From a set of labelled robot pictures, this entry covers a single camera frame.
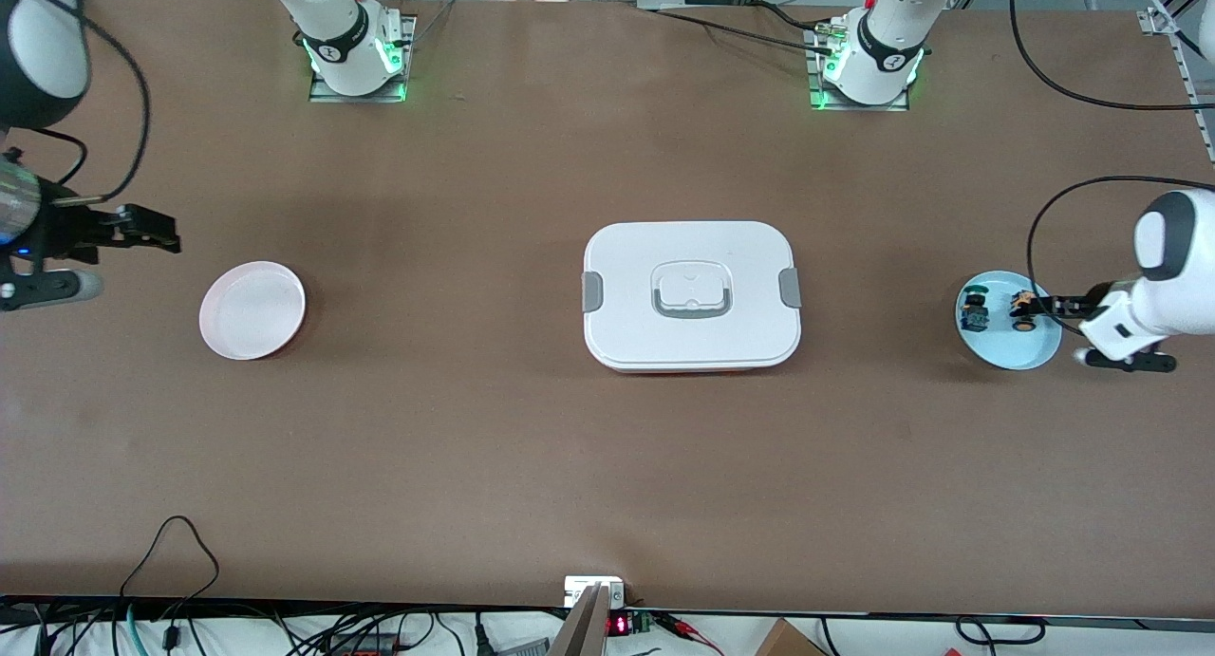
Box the light blue round plate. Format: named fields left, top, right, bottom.
left=955, top=271, right=1062, bottom=371

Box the pink round plate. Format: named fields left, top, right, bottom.
left=199, top=261, right=308, bottom=361

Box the perforated metal strip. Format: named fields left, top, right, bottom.
left=1173, top=31, right=1215, bottom=163

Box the white lidded lunch box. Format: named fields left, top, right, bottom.
left=581, top=221, right=803, bottom=374

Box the brown cardboard piece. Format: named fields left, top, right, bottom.
left=755, top=618, right=829, bottom=656

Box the red clip lead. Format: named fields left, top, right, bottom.
left=655, top=613, right=727, bottom=656

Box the small white box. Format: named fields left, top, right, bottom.
left=564, top=576, right=627, bottom=608

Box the grey slanted bar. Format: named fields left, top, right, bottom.
left=549, top=583, right=613, bottom=656

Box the green push button switch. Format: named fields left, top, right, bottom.
left=958, top=284, right=991, bottom=335

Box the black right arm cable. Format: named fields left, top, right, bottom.
left=19, top=0, right=153, bottom=201

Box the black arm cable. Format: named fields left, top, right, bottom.
left=1009, top=0, right=1215, bottom=336
left=19, top=0, right=153, bottom=201

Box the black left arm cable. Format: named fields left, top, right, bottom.
left=1009, top=0, right=1215, bottom=336

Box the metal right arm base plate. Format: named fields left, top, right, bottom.
left=308, top=14, right=417, bottom=103

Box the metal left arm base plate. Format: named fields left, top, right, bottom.
left=805, top=25, right=910, bottom=113

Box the black looped cable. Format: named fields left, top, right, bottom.
left=119, top=515, right=221, bottom=628

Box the aluminium extrusion bracket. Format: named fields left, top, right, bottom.
left=1137, top=0, right=1215, bottom=36

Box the black oval cable loop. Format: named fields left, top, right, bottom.
left=954, top=616, right=1047, bottom=646

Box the black cable across table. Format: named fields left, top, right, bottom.
left=650, top=1, right=836, bottom=54

